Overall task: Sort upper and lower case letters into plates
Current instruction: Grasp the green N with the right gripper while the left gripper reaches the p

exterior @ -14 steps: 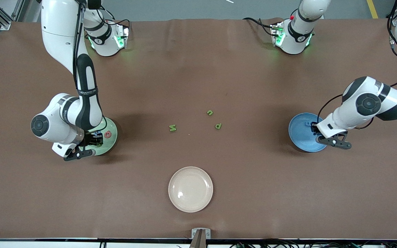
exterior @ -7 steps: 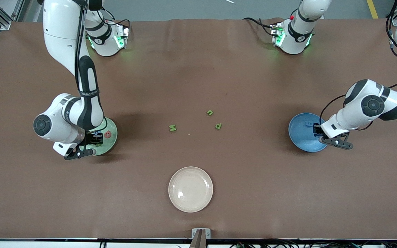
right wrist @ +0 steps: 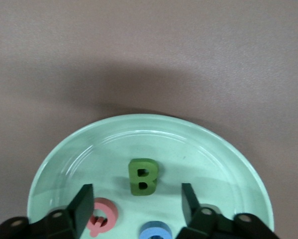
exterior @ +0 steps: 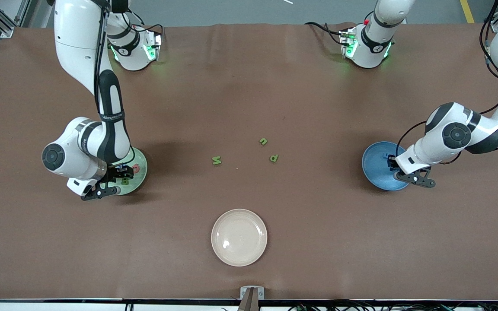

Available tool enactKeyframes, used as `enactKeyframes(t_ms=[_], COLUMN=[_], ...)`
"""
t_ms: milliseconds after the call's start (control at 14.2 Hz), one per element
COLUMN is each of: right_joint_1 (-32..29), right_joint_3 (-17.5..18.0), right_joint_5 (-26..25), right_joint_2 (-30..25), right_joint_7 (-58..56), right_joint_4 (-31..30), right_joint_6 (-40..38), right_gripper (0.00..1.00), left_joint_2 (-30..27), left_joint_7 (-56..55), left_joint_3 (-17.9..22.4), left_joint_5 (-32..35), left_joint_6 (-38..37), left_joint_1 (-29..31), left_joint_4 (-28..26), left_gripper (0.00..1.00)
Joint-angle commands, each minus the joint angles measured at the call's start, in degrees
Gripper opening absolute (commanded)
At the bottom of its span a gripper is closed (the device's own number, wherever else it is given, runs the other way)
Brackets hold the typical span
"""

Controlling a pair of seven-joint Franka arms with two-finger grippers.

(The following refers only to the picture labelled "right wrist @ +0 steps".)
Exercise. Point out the brown table cover mat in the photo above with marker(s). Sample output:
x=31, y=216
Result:
x=148, y=49

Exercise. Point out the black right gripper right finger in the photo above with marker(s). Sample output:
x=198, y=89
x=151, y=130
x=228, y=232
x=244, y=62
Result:
x=189, y=206

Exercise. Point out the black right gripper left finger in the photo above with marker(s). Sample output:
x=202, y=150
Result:
x=81, y=206

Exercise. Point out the pink letter Q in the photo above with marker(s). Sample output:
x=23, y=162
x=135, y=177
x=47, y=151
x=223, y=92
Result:
x=114, y=211

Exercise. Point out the green capital letter B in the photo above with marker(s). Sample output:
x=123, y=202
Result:
x=133, y=179

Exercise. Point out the light green plate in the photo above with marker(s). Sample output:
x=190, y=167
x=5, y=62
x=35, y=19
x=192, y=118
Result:
x=188, y=154

